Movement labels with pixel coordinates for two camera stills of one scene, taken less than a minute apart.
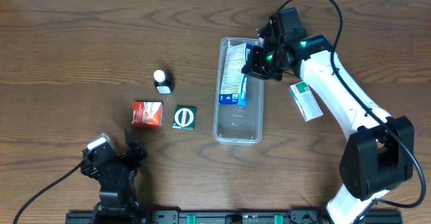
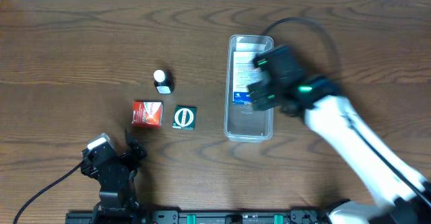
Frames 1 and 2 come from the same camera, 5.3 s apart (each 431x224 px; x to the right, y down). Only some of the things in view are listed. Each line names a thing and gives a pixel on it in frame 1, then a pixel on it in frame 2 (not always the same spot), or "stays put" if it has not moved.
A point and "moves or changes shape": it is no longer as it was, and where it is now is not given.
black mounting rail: x=227 y=217 stays put
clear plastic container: x=236 y=124 moves or changes shape
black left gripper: x=128 y=158 stays put
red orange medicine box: x=147 y=114 stays put
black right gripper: x=254 y=64 to x=264 y=79
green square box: x=184 y=118 stays put
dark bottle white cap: x=163 y=81 stays put
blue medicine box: x=234 y=88 moves or changes shape
